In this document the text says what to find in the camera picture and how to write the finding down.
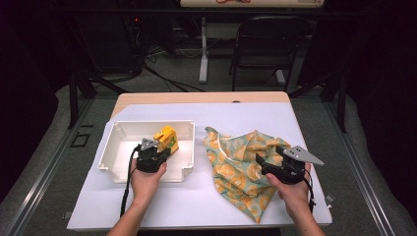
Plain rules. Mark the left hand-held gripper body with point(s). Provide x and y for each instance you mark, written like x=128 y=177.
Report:
x=149 y=160

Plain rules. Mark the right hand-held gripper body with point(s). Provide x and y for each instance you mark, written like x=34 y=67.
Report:
x=290 y=170

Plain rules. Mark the white plastic box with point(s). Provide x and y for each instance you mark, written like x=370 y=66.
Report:
x=123 y=157

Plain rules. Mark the orange print cloth bag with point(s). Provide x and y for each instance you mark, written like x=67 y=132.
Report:
x=236 y=173

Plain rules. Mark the person's left hand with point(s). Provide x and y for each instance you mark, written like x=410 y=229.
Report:
x=146 y=183

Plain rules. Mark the person's right hand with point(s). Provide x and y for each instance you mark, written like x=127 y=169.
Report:
x=295 y=195

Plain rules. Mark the small metal table clip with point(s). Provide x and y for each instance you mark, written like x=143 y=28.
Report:
x=329 y=198
x=67 y=215

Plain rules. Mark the white table mat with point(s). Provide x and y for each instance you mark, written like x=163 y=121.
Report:
x=183 y=203

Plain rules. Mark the white desk foot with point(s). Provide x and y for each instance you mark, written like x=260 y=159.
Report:
x=280 y=77

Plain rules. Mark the black metal stand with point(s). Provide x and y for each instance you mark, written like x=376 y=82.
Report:
x=342 y=98
x=73 y=98

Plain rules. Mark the white desk leg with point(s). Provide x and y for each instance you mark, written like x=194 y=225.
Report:
x=204 y=49

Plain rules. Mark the black folding chair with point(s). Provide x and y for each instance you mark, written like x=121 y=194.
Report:
x=272 y=24

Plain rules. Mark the dark computer tower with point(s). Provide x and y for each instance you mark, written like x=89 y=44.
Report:
x=108 y=39

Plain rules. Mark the aluminium floor rail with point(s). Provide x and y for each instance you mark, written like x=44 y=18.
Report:
x=49 y=164
x=357 y=164

